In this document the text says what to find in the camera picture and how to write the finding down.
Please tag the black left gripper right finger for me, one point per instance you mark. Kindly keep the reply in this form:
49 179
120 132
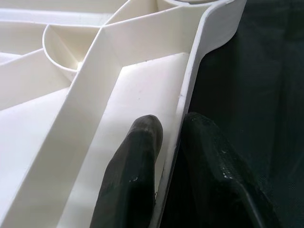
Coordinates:
213 180

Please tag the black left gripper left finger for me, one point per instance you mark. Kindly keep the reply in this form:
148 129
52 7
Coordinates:
130 180

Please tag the white plastic table top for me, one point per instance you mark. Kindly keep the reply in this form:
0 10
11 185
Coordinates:
71 95

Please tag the black table cloth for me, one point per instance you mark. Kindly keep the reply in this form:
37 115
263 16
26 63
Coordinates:
261 95

